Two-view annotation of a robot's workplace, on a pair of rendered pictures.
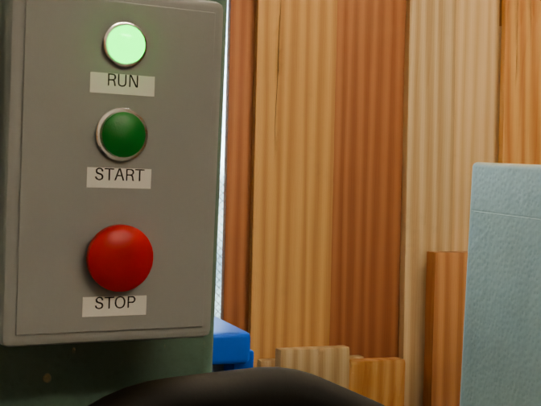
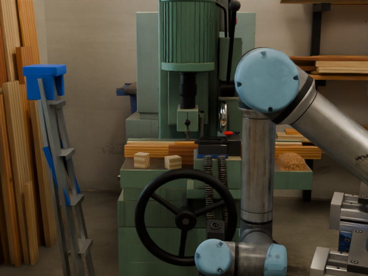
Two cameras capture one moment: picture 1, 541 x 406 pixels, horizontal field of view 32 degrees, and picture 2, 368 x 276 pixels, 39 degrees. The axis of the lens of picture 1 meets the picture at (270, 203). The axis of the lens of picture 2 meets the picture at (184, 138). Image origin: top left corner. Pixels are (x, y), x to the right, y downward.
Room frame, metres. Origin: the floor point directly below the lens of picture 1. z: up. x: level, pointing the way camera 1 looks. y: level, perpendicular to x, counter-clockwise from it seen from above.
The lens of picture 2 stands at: (-0.36, 1.94, 1.33)
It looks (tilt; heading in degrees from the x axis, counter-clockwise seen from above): 12 degrees down; 298
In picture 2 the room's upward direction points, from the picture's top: straight up
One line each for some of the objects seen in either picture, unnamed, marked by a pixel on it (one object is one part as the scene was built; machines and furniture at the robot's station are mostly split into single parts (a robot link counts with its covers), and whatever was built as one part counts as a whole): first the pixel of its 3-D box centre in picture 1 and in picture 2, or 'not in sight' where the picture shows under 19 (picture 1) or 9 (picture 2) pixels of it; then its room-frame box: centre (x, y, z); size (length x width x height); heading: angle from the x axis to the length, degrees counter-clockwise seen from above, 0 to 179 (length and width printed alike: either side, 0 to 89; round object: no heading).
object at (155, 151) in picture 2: not in sight; (222, 151); (0.33, 0.38, 0.92); 0.67 x 0.02 x 0.04; 27
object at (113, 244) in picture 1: (120, 258); not in sight; (0.42, 0.07, 1.36); 0.03 x 0.01 x 0.03; 117
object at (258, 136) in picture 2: not in sight; (258, 154); (0.03, 0.84, 1.05); 0.12 x 0.11 x 0.49; 23
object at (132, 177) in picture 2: not in sight; (215, 174); (0.31, 0.49, 0.87); 0.61 x 0.30 x 0.06; 27
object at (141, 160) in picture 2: not in sight; (142, 160); (0.51, 0.61, 0.92); 0.04 x 0.04 x 0.04; 6
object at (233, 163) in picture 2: not in sight; (216, 168); (0.27, 0.56, 0.92); 0.15 x 0.13 x 0.09; 27
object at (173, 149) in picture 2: not in sight; (205, 154); (0.34, 0.48, 0.93); 0.24 x 0.01 x 0.06; 27
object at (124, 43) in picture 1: (126, 44); not in sight; (0.42, 0.07, 1.46); 0.02 x 0.01 x 0.02; 117
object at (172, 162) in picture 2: not in sight; (173, 162); (0.41, 0.57, 0.92); 0.04 x 0.03 x 0.04; 57
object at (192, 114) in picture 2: not in sight; (188, 119); (0.44, 0.41, 1.03); 0.14 x 0.07 x 0.09; 117
